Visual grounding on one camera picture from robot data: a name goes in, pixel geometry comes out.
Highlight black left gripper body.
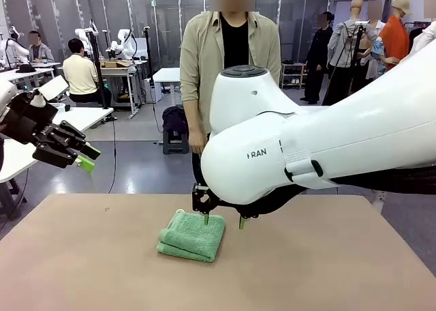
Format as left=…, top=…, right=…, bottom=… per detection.
left=0, top=91, right=59, bottom=145

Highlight green terry towel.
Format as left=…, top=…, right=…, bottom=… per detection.
left=156, top=209, right=227, bottom=263

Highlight person's right forearm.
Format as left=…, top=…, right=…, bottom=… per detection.
left=185, top=99, right=206, bottom=134

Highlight person's right hand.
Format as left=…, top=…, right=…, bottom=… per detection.
left=188, top=130, right=208, bottom=155

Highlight white work table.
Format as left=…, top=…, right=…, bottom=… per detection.
left=0, top=106, right=114, bottom=184

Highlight white office desk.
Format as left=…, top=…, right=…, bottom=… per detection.
left=0, top=67, right=59, bottom=100

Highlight seated person in yellow shirt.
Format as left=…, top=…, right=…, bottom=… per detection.
left=63, top=38, right=112, bottom=108

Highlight black step stool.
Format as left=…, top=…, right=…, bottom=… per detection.
left=162, top=119, right=190, bottom=156

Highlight black pole stand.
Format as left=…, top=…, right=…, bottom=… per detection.
left=142, top=26, right=155, bottom=87
left=85, top=19, right=112, bottom=109

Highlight seated person in grey jacket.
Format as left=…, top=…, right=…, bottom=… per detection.
left=27, top=31, right=55, bottom=63

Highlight white robot desk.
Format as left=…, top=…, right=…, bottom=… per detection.
left=98, top=60, right=149, bottom=120

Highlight cardboard box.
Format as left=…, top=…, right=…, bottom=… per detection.
left=103, top=59, right=133, bottom=69

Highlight black bag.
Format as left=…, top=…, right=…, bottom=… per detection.
left=162, top=106, right=189, bottom=134

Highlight white standing desk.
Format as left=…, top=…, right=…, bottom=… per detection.
left=152, top=67, right=181, bottom=145

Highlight person in beige shirt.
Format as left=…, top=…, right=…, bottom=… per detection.
left=179, top=0, right=282, bottom=196

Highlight wooden shoe shelf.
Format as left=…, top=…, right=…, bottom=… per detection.
left=279, top=62, right=307, bottom=89

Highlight person in black clothes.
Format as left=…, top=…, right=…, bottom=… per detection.
left=304, top=12, right=335, bottom=106

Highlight black tripod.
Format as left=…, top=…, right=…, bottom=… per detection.
left=322, top=20, right=371, bottom=106

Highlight mannequin in grey shirt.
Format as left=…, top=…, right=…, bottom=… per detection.
left=327, top=0, right=378, bottom=106

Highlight figure in blue floral dress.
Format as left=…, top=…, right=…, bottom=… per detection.
left=366, top=0, right=392, bottom=82

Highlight mannequin in orange shirt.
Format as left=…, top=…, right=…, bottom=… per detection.
left=378, top=0, right=414, bottom=73

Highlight mannequin in orange trousers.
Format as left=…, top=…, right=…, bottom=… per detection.
left=407, top=19, right=436, bottom=58

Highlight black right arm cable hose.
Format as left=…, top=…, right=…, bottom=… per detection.
left=217, top=166, right=436, bottom=220

